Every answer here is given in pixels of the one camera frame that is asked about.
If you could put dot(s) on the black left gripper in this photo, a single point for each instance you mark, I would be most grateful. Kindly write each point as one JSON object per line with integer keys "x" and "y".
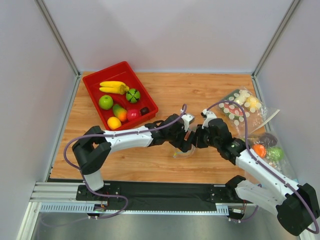
{"x": 182, "y": 141}

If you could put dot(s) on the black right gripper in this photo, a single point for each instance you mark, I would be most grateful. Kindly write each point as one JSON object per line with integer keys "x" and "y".
{"x": 200, "y": 139}

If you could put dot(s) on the clear zip top bag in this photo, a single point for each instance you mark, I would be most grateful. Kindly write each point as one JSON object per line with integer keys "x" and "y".
{"x": 177, "y": 153}

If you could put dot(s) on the dark purple fake fruit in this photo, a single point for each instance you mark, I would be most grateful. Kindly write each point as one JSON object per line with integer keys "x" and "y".
{"x": 144, "y": 111}

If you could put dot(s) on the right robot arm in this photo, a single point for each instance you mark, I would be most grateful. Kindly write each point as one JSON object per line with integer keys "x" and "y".
{"x": 295, "y": 206}

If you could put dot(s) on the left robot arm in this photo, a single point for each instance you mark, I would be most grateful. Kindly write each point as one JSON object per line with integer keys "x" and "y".
{"x": 93, "y": 148}

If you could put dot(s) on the fake watermelon slice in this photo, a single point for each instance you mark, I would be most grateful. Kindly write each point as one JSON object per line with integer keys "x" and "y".
{"x": 232, "y": 111}

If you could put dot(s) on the red fake apple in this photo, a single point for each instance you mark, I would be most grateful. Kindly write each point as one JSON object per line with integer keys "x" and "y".
{"x": 133, "y": 114}

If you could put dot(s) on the polka dot plastic bag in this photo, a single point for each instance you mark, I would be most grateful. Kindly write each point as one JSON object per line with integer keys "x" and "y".
{"x": 252, "y": 119}

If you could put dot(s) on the white fake food piece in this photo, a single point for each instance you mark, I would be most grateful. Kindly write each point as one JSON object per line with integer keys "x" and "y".
{"x": 241, "y": 99}

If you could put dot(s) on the small green fake watermelon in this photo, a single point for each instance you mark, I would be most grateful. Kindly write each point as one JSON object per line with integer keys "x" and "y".
{"x": 133, "y": 95}

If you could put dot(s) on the fake mango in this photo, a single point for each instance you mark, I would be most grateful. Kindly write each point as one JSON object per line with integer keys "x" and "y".
{"x": 119, "y": 112}

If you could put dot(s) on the yellow fake lemon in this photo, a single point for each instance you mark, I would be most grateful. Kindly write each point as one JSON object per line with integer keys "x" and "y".
{"x": 252, "y": 103}

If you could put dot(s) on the fake orange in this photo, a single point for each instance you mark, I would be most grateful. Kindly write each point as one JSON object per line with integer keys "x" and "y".
{"x": 114, "y": 123}

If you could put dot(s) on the yellow fake banana bunch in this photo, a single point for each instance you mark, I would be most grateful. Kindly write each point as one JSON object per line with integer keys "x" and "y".
{"x": 114, "y": 87}

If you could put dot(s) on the green fake apple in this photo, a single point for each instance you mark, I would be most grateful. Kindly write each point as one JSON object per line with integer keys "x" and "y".
{"x": 106, "y": 102}

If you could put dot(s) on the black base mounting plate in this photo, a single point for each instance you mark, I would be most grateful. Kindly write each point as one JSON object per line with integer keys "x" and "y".
{"x": 157, "y": 196}

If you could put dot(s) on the red plastic bin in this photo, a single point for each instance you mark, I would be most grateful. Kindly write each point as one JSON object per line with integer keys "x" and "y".
{"x": 120, "y": 72}

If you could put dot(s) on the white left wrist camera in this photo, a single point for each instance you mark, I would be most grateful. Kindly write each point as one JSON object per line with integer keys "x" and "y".
{"x": 188, "y": 119}

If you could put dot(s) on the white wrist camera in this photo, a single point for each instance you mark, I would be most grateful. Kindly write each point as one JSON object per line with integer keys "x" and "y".
{"x": 207, "y": 116}
{"x": 188, "y": 119}

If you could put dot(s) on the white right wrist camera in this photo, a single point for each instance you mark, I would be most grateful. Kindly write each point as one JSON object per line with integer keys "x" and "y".
{"x": 207, "y": 116}

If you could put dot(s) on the aluminium frame post right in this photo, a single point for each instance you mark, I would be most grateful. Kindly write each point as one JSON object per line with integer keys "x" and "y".
{"x": 276, "y": 36}

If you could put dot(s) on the aluminium frame post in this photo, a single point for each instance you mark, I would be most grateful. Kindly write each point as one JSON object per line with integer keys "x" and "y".
{"x": 57, "y": 35}
{"x": 276, "y": 36}

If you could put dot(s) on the aluminium frame post left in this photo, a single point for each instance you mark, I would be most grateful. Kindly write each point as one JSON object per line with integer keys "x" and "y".
{"x": 57, "y": 35}

